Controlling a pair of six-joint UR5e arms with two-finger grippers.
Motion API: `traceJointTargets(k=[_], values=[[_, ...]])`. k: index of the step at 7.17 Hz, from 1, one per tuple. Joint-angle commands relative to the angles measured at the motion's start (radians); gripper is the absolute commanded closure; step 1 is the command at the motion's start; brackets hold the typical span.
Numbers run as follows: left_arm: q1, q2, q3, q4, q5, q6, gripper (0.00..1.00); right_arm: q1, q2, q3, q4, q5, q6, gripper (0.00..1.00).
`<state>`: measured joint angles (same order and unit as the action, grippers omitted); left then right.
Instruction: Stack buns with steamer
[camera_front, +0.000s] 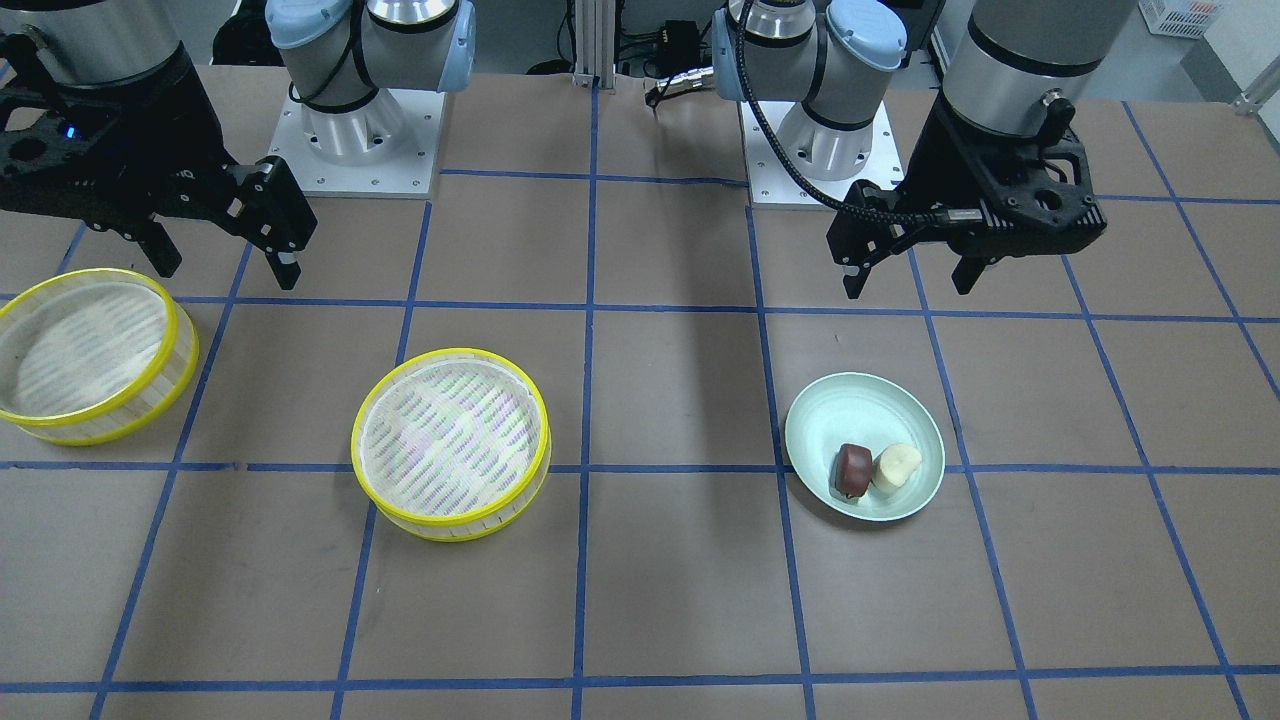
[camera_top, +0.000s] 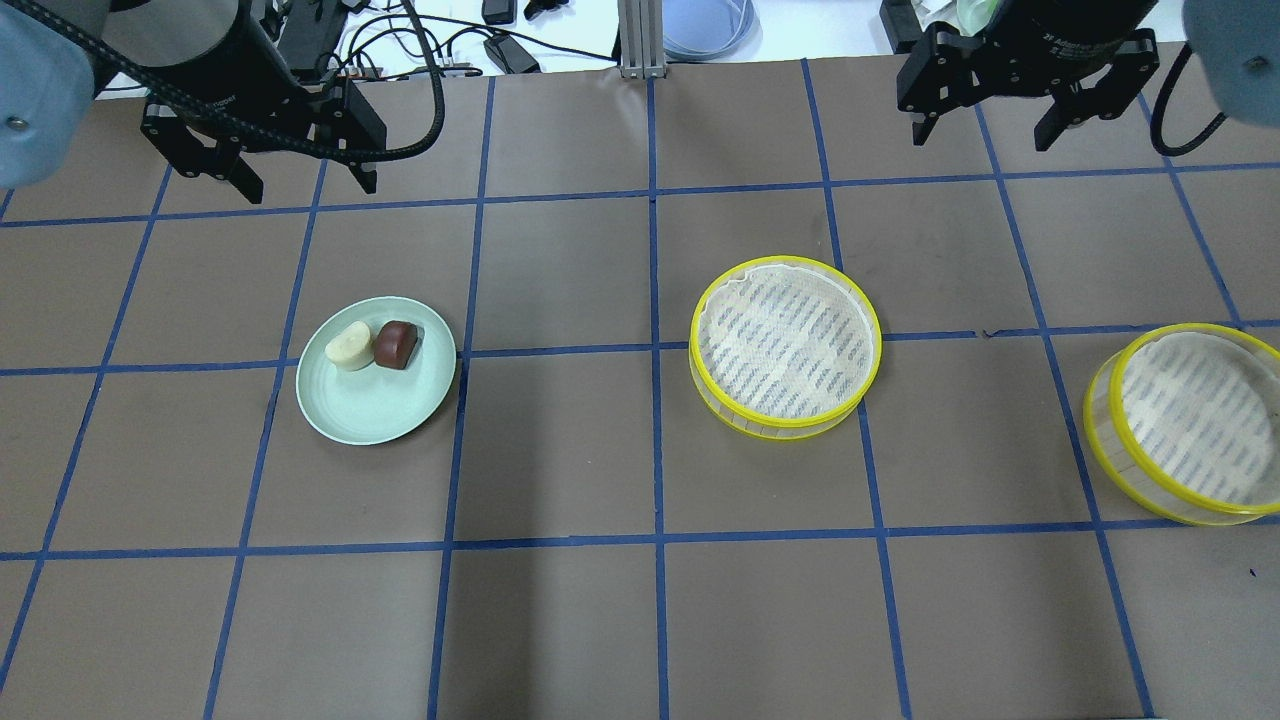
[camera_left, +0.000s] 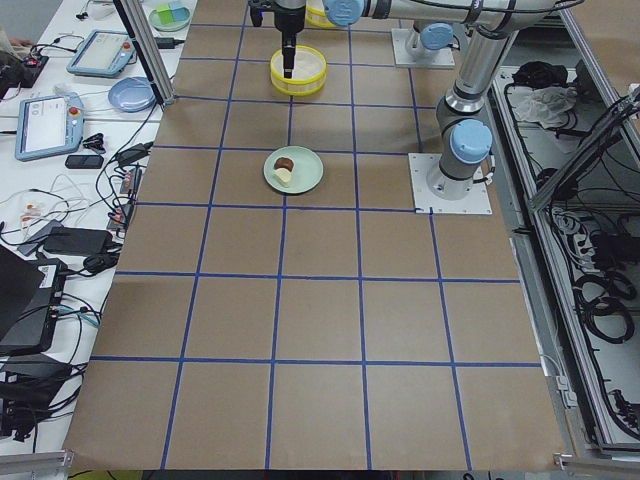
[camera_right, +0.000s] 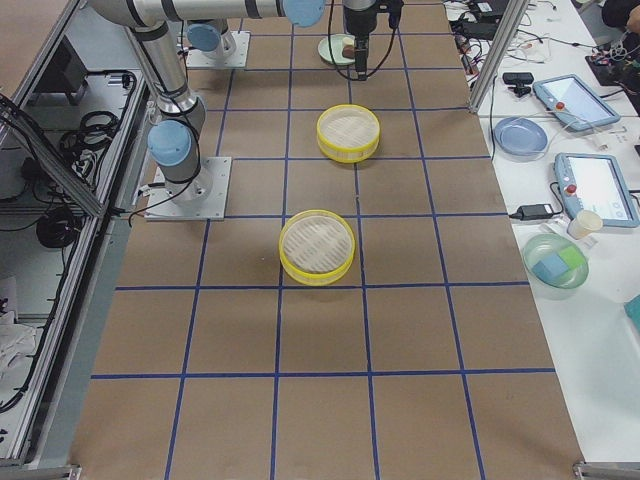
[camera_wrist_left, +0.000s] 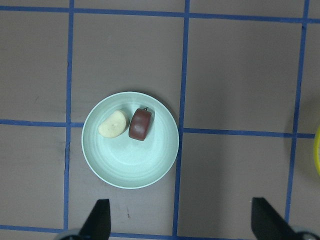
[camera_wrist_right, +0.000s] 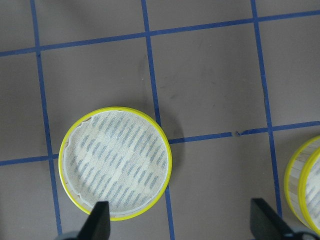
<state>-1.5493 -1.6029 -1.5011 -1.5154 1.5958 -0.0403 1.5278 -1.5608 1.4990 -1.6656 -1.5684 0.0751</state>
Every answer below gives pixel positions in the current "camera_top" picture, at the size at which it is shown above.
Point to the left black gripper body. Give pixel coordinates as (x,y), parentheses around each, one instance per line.
(185,48)

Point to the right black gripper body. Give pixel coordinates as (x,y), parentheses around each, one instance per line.
(1060,25)

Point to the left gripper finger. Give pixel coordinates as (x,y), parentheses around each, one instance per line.
(229,167)
(362,169)

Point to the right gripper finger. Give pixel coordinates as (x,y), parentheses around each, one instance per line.
(1073,104)
(922,125)

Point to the brown steamed bun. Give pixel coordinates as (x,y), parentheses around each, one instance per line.
(394,345)

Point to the white steamed bun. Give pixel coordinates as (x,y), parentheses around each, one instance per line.
(352,349)

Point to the yellow bamboo steamer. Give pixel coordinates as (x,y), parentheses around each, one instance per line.
(783,347)
(1185,422)

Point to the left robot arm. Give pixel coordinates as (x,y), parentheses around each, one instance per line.
(49,82)

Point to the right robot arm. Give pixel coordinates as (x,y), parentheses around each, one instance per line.
(1238,44)

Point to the black power adapter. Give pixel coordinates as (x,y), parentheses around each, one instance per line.
(509,56)

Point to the light green plate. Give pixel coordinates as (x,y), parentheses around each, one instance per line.
(375,405)

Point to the aluminium frame post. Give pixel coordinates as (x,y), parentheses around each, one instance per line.
(642,50)

